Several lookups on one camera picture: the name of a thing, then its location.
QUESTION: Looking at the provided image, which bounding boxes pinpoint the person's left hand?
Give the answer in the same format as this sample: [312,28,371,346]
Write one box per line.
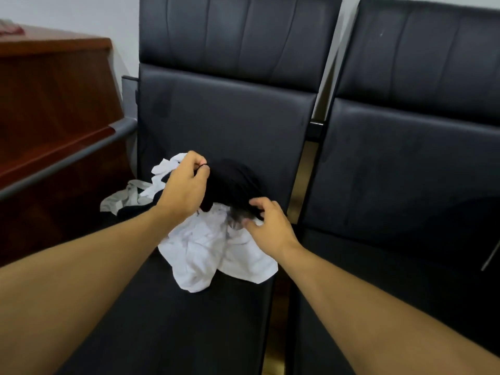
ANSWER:
[155,151,211,232]

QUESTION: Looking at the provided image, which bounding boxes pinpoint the person's right hand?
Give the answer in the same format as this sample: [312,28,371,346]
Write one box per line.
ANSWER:
[242,198,304,265]

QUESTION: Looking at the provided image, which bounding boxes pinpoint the black garment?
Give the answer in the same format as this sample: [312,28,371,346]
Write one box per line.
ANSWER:
[117,159,267,224]

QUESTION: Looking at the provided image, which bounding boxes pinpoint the grey tank top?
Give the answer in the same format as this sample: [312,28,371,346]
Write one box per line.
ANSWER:
[99,153,279,294]

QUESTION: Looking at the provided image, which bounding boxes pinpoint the person's right forearm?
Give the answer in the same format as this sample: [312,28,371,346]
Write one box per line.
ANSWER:
[273,245,500,375]

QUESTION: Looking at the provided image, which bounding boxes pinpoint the person's left forearm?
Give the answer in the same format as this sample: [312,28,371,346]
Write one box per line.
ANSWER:
[0,208,174,375]

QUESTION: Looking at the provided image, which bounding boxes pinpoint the brown wooden cabinet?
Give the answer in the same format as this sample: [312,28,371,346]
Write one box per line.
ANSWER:
[0,25,136,266]

